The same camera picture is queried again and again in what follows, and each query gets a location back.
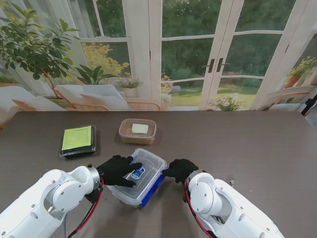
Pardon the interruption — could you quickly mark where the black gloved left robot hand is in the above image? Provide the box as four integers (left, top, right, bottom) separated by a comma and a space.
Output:
96, 155, 143, 188

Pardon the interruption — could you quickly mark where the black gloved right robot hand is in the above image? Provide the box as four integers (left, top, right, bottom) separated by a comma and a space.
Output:
162, 158, 200, 184

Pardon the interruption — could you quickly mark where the clear lid with blue label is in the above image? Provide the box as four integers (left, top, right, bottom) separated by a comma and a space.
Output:
106, 148, 168, 202

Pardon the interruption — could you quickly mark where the clear box with blue clips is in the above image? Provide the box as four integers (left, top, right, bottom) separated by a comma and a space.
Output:
106, 148, 168, 208

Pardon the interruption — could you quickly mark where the brown kraft paper container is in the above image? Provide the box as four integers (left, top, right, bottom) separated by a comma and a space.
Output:
118, 119, 157, 145

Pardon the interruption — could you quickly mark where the black plastic tray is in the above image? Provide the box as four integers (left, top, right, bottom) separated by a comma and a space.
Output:
59, 125, 97, 159

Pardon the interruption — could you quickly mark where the clear lid with white label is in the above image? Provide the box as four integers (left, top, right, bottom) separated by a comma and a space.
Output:
118, 119, 157, 139

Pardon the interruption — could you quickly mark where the clear lid with green label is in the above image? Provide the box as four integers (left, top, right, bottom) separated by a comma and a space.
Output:
59, 125, 97, 157

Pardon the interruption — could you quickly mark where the printed garden backdrop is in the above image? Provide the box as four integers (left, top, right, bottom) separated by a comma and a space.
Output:
0, 0, 317, 113

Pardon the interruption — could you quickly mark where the black tripod stand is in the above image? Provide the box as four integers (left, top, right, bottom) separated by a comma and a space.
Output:
301, 98, 317, 117

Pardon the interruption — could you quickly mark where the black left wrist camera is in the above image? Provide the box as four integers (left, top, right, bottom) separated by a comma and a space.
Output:
85, 188, 104, 204

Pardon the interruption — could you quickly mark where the red cable on right arm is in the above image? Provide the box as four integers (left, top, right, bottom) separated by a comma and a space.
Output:
183, 178, 216, 238

